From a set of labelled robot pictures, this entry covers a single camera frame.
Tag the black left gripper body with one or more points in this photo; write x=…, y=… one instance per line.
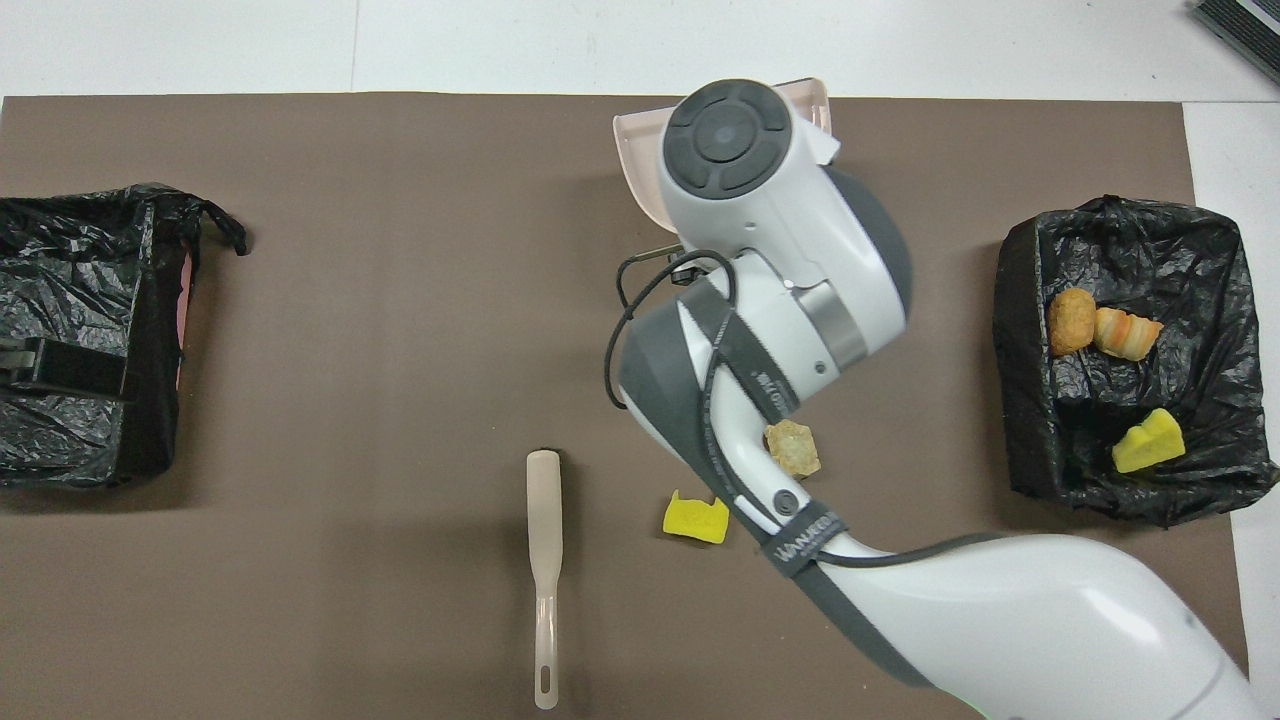
x=15, y=367

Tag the beige hand brush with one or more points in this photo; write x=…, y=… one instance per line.
x=544, y=520

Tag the beige plastic dustpan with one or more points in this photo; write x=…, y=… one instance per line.
x=640, y=160

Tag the yellow notched sponge piece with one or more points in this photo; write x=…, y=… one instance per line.
x=695, y=520

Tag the pale bread chunk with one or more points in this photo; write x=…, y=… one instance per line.
x=795, y=450

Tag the brown bread roll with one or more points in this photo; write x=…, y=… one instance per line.
x=1071, y=322

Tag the striped croissant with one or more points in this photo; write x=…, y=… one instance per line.
x=1125, y=335

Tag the yellow sponge chunk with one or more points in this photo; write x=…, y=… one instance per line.
x=1148, y=447

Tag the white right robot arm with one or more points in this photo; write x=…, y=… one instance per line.
x=760, y=200

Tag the black bag lined pink bin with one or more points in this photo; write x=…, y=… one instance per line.
x=80, y=270

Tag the brown table mat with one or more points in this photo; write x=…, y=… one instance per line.
x=350, y=350

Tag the dark grey ribbed device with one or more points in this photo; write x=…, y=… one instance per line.
x=1250, y=30

